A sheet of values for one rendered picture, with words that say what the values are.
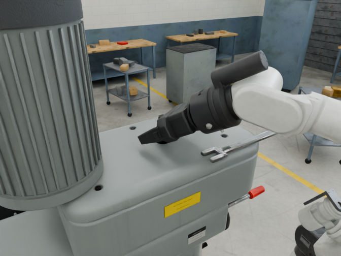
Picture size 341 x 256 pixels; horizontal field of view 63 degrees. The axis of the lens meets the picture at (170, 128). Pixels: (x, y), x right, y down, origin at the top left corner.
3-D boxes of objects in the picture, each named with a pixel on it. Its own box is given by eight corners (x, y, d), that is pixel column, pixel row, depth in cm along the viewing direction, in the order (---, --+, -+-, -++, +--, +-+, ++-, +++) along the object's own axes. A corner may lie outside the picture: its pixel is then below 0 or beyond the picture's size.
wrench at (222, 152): (276, 126, 71) (277, 123, 71) (290, 132, 68) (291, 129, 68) (200, 154, 60) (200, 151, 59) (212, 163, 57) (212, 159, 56)
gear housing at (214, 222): (177, 182, 92) (178, 156, 88) (228, 231, 74) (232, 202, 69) (75, 222, 77) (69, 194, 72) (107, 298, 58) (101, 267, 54)
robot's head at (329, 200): (328, 223, 82) (311, 199, 85) (353, 212, 76) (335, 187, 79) (316, 229, 78) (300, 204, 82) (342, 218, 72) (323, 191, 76)
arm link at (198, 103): (169, 156, 58) (218, 144, 50) (147, 115, 56) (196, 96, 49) (194, 131, 67) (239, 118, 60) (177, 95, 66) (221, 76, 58)
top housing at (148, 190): (200, 147, 93) (203, 102, 85) (261, 191, 73) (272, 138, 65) (52, 198, 71) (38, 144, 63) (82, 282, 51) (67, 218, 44)
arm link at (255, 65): (237, 113, 60) (290, 96, 53) (221, 137, 52) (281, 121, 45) (214, 66, 58) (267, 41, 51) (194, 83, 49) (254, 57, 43)
